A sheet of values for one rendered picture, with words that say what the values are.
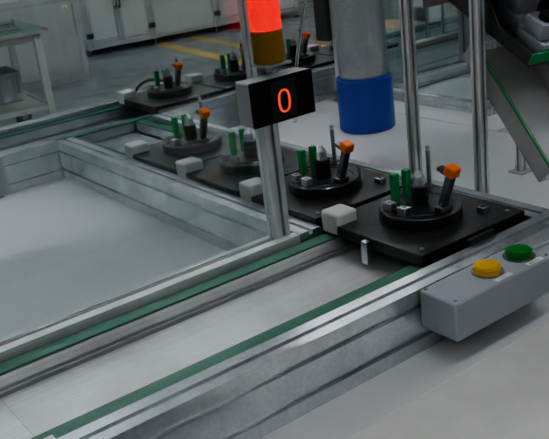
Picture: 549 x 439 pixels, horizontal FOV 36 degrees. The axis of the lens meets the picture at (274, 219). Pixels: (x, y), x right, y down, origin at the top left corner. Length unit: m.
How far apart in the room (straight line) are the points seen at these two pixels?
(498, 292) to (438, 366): 0.13
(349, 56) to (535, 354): 1.27
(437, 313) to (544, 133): 0.51
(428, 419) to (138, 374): 0.39
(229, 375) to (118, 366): 0.22
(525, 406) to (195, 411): 0.42
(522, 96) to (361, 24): 0.78
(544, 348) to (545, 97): 0.55
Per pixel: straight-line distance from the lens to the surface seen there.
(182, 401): 1.03
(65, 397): 1.19
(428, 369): 1.23
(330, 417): 1.15
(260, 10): 1.32
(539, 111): 1.63
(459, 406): 1.16
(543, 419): 1.14
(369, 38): 2.32
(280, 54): 1.33
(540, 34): 1.50
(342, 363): 1.17
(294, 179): 1.61
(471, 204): 1.50
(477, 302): 1.22
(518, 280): 1.28
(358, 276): 1.38
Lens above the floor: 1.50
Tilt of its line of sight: 21 degrees down
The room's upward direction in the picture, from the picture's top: 7 degrees counter-clockwise
